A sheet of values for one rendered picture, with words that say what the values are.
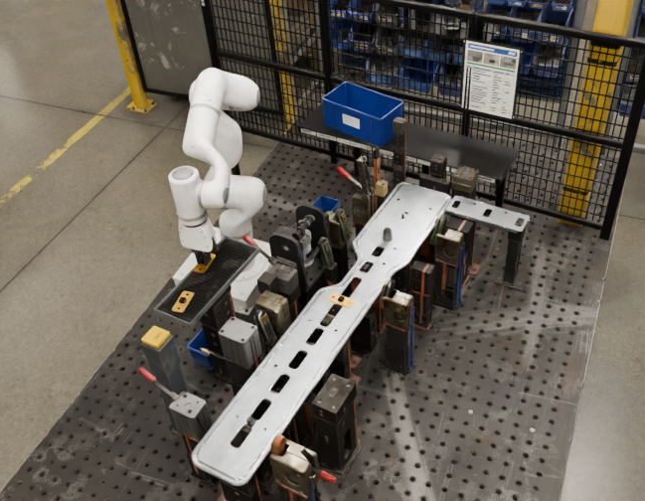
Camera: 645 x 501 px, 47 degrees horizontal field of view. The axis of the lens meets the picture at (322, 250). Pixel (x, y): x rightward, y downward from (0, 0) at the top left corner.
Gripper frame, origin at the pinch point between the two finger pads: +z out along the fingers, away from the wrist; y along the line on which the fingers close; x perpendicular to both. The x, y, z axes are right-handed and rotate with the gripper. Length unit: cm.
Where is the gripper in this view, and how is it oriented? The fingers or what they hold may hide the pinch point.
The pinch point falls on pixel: (203, 256)
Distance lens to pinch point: 227.1
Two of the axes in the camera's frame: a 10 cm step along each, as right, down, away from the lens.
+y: 9.3, 1.9, -3.0
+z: 0.7, 7.4, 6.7
